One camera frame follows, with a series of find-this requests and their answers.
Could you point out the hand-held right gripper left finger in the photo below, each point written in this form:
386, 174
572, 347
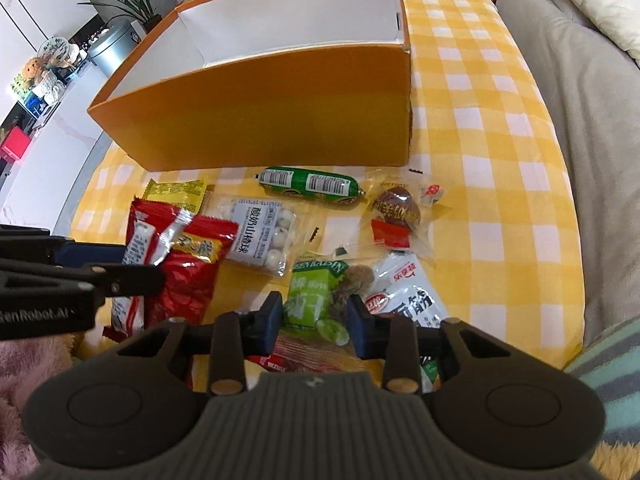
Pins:
272, 317

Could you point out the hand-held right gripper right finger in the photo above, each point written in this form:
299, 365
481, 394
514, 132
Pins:
357, 325

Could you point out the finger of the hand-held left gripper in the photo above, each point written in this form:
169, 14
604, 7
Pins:
90, 254
135, 280

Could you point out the red and white snack packet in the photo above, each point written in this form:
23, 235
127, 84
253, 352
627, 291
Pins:
142, 240

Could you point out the clear packet with green label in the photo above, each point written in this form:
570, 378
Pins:
307, 295

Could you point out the red striped snack packet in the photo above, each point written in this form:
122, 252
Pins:
300, 352

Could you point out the red packet with yellow label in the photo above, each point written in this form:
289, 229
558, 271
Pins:
187, 280

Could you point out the white packet with red label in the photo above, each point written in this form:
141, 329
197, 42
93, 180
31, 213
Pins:
405, 285

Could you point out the clear packet of white balls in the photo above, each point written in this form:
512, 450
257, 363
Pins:
250, 232

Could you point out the yellow snack packet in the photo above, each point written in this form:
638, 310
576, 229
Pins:
175, 192

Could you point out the clear packet with brown snack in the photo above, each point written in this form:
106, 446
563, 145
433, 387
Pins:
395, 205

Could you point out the orange cardboard box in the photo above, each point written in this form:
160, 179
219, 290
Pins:
300, 120

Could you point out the pink fluffy blanket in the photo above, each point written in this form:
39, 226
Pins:
25, 375

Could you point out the red box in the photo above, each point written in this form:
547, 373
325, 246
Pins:
14, 144

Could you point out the green sausage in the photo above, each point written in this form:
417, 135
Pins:
310, 185

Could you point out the plush toy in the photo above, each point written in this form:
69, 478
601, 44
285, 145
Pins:
32, 72

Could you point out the yellow checkered tablecloth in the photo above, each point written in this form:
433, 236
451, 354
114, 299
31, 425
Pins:
475, 160

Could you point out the patterned ceramic bowl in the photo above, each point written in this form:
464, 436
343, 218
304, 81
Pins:
57, 52

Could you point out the grey metal bin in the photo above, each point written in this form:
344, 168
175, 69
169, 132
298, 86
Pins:
115, 47

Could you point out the white cabinet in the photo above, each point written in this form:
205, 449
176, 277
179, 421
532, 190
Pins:
35, 25

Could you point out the teal striped blanket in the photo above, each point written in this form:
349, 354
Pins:
615, 380

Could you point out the grey sofa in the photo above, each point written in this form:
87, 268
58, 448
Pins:
575, 120

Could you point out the cream cushion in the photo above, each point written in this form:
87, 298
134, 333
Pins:
600, 5

